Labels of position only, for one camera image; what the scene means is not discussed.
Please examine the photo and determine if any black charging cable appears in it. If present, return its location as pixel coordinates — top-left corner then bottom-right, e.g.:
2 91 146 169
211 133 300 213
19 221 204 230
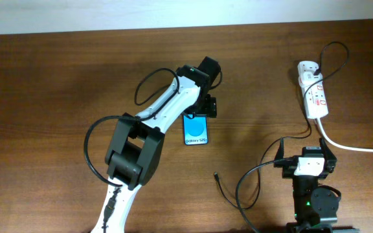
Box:
214 41 350 211

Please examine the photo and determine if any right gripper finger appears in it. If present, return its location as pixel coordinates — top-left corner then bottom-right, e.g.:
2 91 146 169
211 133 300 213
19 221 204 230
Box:
275 137 284 160
319 138 335 159

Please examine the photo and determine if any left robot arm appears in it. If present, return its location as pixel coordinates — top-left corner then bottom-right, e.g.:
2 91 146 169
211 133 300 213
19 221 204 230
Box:
84 57 222 232

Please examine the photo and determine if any white power strip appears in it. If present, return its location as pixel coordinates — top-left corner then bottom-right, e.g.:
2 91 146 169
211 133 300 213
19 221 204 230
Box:
297 61 328 119

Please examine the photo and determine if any blue Galaxy smartphone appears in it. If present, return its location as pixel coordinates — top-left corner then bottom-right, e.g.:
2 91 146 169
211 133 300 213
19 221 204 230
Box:
183 115 209 146

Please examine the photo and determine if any white power strip cord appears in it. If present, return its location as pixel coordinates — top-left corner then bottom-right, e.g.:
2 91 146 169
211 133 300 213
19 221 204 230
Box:
314 117 373 155

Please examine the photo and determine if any white USB charger plug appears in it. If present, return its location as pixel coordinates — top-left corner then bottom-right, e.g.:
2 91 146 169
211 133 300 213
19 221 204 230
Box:
299 71 322 87

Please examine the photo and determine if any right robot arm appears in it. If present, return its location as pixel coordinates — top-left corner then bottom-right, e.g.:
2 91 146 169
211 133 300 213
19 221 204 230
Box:
273 138 360 233

